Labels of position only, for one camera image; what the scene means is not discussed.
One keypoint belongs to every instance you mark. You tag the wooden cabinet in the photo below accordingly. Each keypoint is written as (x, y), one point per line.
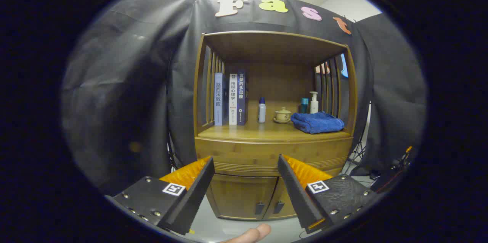
(267, 48)

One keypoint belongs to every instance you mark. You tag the wooden countertop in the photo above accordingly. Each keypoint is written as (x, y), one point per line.
(251, 130)

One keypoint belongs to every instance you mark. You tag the beige lidded tea cup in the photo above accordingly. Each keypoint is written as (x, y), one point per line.
(282, 115)

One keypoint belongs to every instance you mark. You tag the black backdrop cloth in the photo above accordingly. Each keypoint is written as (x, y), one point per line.
(114, 102)

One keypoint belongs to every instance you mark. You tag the black device with orange tip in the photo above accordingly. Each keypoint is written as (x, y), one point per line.
(392, 174)

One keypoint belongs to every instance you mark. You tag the white pump bottle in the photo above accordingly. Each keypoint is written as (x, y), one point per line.
(313, 105)

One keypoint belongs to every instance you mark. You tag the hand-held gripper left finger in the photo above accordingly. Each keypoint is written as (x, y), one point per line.
(198, 193)

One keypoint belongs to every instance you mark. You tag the dark blue book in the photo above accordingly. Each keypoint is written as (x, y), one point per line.
(241, 98)

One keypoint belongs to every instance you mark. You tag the folded blue towel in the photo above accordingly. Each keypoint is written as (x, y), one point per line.
(318, 123)

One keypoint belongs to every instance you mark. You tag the white book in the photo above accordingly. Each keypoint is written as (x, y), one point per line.
(233, 100)

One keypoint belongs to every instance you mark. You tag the wooden cabinet door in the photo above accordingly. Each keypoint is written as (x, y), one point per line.
(284, 193)
(240, 195)

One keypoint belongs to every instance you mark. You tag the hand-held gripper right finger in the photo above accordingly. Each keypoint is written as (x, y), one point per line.
(293, 193)

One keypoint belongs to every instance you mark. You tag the white bottle with blue cap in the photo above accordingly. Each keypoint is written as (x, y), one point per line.
(262, 112)

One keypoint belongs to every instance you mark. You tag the teal bottle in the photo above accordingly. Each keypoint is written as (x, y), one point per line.
(304, 105)

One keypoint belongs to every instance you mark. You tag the light blue book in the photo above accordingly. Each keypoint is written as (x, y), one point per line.
(219, 100)

